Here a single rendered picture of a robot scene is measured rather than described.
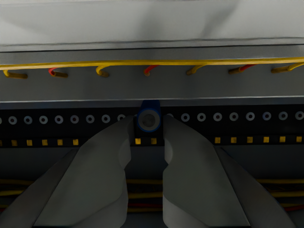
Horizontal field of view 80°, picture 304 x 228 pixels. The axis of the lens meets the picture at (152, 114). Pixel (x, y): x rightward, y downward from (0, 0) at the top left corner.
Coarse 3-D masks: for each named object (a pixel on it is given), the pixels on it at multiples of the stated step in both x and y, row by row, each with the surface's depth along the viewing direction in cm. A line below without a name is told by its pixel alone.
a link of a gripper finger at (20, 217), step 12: (72, 156) 9; (60, 168) 8; (36, 180) 7; (48, 180) 7; (24, 192) 7; (36, 192) 7; (48, 192) 7; (12, 204) 6; (24, 204) 6; (36, 204) 6; (0, 216) 6; (12, 216) 6; (24, 216) 6; (36, 216) 6
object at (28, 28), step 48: (0, 0) 4; (48, 0) 4; (96, 0) 4; (144, 0) 4; (192, 0) 4; (240, 0) 4; (288, 0) 4; (0, 48) 8; (48, 48) 8; (96, 48) 8
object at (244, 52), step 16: (128, 48) 8; (144, 48) 8; (160, 48) 8; (176, 48) 8; (192, 48) 8; (208, 48) 8; (224, 48) 8; (240, 48) 8; (256, 48) 8; (272, 48) 8; (288, 48) 8; (0, 64) 9
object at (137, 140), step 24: (48, 120) 24; (96, 120) 24; (192, 120) 24; (240, 120) 23; (264, 120) 23; (288, 120) 23; (0, 144) 24; (24, 144) 24; (48, 144) 24; (72, 144) 24; (144, 144) 24; (216, 144) 24; (240, 144) 24; (264, 144) 24; (288, 144) 24
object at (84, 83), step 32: (32, 64) 7; (64, 64) 7; (96, 64) 7; (128, 64) 7; (160, 64) 7; (192, 64) 7; (224, 64) 7; (256, 64) 7; (288, 64) 9; (0, 96) 9; (32, 96) 9; (64, 96) 9; (96, 96) 9; (128, 96) 9; (160, 96) 9; (192, 96) 9; (224, 96) 9; (256, 96) 9; (288, 96) 9
